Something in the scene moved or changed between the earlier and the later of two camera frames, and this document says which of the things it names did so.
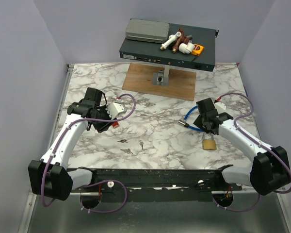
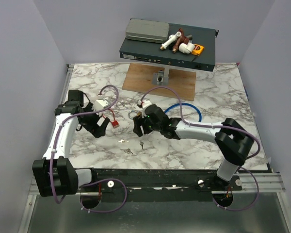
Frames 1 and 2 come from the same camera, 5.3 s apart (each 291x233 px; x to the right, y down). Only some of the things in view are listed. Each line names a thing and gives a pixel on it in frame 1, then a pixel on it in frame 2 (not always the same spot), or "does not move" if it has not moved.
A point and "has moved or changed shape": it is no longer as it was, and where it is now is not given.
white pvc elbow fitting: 186,48 does not move
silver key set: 127,151 does not move
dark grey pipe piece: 189,37 does not move
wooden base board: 182,81 does not move
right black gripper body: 200,122 -> 148,127
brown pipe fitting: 180,40 does not move
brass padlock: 209,144 -> 138,113
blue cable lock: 183,122 has moved or changed shape
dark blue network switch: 206,60 does not move
